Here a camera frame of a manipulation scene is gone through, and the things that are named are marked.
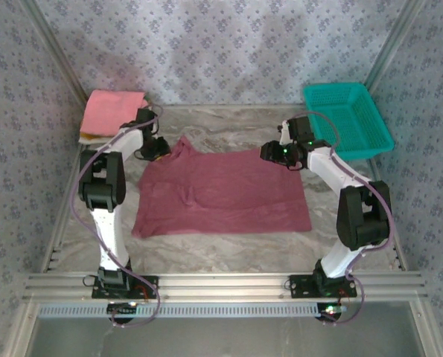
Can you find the maroon t-shirt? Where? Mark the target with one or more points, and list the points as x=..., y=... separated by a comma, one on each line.
x=221, y=193

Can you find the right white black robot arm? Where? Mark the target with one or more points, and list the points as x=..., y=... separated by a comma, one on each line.
x=355, y=223

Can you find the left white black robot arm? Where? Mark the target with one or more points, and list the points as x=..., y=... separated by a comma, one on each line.
x=109, y=230

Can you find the pink folded t-shirt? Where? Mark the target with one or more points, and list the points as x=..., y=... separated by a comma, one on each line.
x=105, y=108

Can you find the white and yellow folded t-shirt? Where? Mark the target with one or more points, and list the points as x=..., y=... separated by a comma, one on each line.
x=89, y=140

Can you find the teal plastic basket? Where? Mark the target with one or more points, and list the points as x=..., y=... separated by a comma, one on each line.
x=349, y=119

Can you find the black electronics module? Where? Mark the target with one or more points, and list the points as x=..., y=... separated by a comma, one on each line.
x=122, y=310
x=331, y=312

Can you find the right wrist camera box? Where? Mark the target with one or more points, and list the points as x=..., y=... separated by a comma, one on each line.
x=285, y=132

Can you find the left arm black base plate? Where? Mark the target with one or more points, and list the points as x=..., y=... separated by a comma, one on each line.
x=146, y=280

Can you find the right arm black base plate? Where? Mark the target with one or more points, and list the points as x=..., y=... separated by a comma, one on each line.
x=299, y=286

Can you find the aluminium frame post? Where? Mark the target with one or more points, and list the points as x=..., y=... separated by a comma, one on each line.
x=396, y=41
x=53, y=48

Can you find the aluminium mounting rail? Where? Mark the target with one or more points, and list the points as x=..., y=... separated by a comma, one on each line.
x=225, y=286

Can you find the aluminium frame leg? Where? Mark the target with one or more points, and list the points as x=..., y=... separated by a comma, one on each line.
x=431, y=334
x=20, y=334

